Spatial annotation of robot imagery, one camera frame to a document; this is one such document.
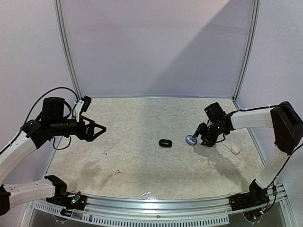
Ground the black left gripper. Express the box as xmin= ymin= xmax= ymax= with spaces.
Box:
xmin=51 ymin=114 xmax=106 ymax=141

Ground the blue-grey oval charging case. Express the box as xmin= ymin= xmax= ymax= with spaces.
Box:
xmin=185 ymin=135 xmax=198 ymax=146

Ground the pink round charging case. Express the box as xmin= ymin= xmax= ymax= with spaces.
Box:
xmin=231 ymin=145 xmax=240 ymax=155

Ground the black earbud charging case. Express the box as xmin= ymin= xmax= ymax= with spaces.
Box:
xmin=159 ymin=139 xmax=172 ymax=148

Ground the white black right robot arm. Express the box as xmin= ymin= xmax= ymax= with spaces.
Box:
xmin=186 ymin=101 xmax=303 ymax=206

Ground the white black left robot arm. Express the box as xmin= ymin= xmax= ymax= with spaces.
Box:
xmin=0 ymin=96 xmax=107 ymax=215

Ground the perforated white front panel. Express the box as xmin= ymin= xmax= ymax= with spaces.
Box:
xmin=28 ymin=201 xmax=230 ymax=227

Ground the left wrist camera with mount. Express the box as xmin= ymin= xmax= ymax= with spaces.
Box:
xmin=72 ymin=96 xmax=92 ymax=122

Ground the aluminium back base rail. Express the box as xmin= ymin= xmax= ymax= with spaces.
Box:
xmin=92 ymin=95 xmax=233 ymax=99

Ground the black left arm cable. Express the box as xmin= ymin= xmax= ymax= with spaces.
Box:
xmin=0 ymin=87 xmax=80 ymax=154

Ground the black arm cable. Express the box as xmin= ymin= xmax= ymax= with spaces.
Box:
xmin=213 ymin=107 xmax=303 ymax=209
xmin=0 ymin=87 xmax=80 ymax=154

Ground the aluminium front rail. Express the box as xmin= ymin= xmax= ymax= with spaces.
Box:
xmin=27 ymin=183 xmax=288 ymax=220

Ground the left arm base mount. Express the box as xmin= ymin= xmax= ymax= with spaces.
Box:
xmin=46 ymin=193 xmax=88 ymax=210

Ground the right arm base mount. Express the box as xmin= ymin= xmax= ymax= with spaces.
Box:
xmin=229 ymin=186 xmax=270 ymax=211

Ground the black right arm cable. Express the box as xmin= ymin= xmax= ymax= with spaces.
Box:
xmin=213 ymin=107 xmax=303 ymax=209

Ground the aluminium left corner post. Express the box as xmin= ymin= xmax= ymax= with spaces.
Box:
xmin=54 ymin=0 xmax=82 ymax=98

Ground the aluminium corner post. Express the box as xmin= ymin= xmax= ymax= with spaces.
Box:
xmin=232 ymin=0 xmax=260 ymax=102
xmin=54 ymin=0 xmax=82 ymax=98

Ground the aluminium right corner post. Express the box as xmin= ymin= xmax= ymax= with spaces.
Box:
xmin=232 ymin=0 xmax=260 ymax=102

